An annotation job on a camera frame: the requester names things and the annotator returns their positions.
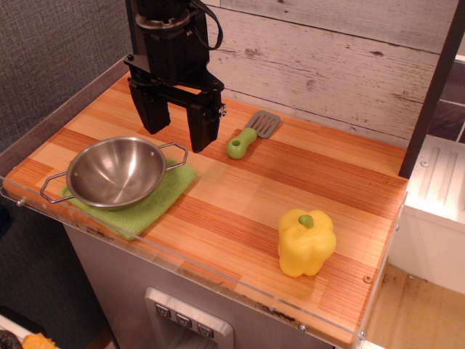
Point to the green cloth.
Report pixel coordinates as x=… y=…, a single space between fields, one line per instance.
x=132 y=221

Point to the stainless steel pot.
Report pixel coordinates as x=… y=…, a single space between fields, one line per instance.
x=119 y=172

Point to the dark object bottom left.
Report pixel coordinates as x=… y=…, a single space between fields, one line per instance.
x=8 y=340

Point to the ice dispenser panel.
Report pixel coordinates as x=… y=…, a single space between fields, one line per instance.
x=185 y=321

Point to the silver toy fridge cabinet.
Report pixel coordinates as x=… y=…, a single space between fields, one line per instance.
x=120 y=279

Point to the white toy sink unit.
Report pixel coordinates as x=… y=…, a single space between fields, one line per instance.
x=429 y=240

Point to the dark vertical post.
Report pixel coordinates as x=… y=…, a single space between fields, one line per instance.
x=440 y=76

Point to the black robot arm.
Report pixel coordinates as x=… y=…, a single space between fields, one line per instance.
x=156 y=5

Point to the green handled grey spatula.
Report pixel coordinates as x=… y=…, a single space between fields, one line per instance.
x=261 y=125

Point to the orange object bottom left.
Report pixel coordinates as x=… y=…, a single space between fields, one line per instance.
x=37 y=341

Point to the yellow toy capsicum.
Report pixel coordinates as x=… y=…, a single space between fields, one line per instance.
x=306 y=241

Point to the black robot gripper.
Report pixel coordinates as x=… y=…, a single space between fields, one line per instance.
x=168 y=64

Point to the clear acrylic guard rail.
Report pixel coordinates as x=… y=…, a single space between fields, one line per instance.
x=223 y=234

